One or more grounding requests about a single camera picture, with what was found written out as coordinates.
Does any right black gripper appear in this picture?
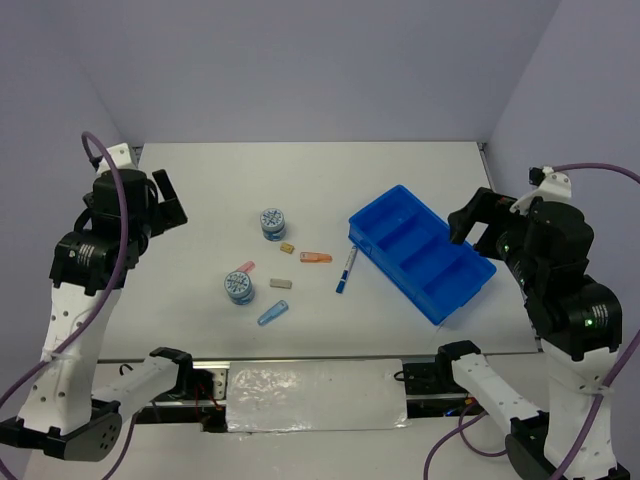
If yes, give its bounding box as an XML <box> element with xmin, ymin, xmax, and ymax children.
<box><xmin>446</xmin><ymin>181</ymin><xmax>540</xmax><ymax>284</ymax></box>

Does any pink translucent clip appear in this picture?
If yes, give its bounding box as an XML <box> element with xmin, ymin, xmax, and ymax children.
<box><xmin>237</xmin><ymin>261</ymin><xmax>255</xmax><ymax>273</ymax></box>

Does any blue patterned jar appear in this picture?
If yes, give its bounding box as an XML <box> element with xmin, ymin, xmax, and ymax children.
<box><xmin>260</xmin><ymin>208</ymin><xmax>286</xmax><ymax>241</ymax></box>
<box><xmin>223</xmin><ymin>270</ymin><xmax>255</xmax><ymax>305</ymax></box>

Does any blue white marker pen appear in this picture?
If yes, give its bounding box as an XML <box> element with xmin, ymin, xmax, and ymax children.
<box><xmin>336</xmin><ymin>245</ymin><xmax>358</xmax><ymax>294</ymax></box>

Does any tan small eraser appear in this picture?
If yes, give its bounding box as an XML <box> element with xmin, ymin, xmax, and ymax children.
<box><xmin>280</xmin><ymin>243</ymin><xmax>294</xmax><ymax>254</ymax></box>

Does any grey rectangular eraser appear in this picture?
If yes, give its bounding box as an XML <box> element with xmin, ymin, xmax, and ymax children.
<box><xmin>269</xmin><ymin>278</ymin><xmax>292</xmax><ymax>289</ymax></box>

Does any orange translucent clip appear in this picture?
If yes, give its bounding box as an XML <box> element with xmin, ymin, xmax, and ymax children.
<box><xmin>299</xmin><ymin>252</ymin><xmax>333</xmax><ymax>263</ymax></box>

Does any blue translucent clip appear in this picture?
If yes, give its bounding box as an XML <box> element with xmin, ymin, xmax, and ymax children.
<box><xmin>257</xmin><ymin>300</ymin><xmax>289</xmax><ymax>326</ymax></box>

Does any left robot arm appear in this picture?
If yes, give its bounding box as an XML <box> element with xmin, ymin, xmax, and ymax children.
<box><xmin>1</xmin><ymin>143</ymin><xmax>196</xmax><ymax>462</ymax></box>

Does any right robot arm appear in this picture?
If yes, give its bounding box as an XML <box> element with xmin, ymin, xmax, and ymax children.
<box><xmin>434</xmin><ymin>165</ymin><xmax>636</xmax><ymax>479</ymax></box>

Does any blue compartment tray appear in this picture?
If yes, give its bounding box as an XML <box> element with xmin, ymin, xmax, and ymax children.
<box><xmin>348</xmin><ymin>185</ymin><xmax>497</xmax><ymax>325</ymax></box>

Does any silver foil sheet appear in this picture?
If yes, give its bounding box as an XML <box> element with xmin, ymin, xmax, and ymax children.
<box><xmin>226</xmin><ymin>359</ymin><xmax>409</xmax><ymax>433</ymax></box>

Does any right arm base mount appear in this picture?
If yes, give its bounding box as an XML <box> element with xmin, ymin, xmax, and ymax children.
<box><xmin>393</xmin><ymin>361</ymin><xmax>472</xmax><ymax>420</ymax></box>

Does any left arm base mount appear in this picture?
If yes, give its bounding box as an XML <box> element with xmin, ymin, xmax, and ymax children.
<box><xmin>137</xmin><ymin>369</ymin><xmax>227</xmax><ymax>433</ymax></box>

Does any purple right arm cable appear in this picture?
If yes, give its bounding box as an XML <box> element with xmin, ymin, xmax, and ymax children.
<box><xmin>423</xmin><ymin>162</ymin><xmax>640</xmax><ymax>480</ymax></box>

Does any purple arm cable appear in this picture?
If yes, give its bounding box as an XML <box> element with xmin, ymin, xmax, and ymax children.
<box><xmin>0</xmin><ymin>131</ymin><xmax>137</xmax><ymax>480</ymax></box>
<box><xmin>423</xmin><ymin>162</ymin><xmax>640</xmax><ymax>480</ymax></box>

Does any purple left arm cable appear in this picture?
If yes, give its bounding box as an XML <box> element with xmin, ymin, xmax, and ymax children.
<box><xmin>0</xmin><ymin>131</ymin><xmax>137</xmax><ymax>480</ymax></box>

